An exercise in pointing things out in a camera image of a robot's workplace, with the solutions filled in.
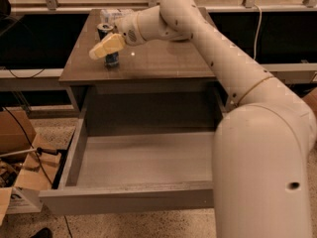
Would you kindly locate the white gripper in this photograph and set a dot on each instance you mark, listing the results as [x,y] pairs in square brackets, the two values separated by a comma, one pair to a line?
[127,30]

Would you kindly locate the blue redbull can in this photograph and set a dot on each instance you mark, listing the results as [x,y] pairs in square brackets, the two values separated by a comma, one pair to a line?
[105,32]

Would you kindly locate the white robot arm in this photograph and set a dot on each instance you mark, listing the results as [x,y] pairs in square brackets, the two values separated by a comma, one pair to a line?
[260,148]

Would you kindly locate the open grey top drawer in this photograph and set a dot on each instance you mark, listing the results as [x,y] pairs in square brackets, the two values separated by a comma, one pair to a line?
[140,152]

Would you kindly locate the clear plastic water bottle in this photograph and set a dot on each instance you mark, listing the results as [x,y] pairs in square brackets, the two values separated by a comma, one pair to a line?
[109,16]

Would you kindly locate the open brown cardboard box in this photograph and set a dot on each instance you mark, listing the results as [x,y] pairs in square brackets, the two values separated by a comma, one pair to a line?
[28,163]

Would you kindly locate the black shoe tip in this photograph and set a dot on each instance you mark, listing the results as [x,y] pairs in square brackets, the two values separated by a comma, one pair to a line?
[43,233]

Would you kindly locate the metal railing frame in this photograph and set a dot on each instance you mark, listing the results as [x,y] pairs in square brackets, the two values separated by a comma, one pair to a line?
[66,0]

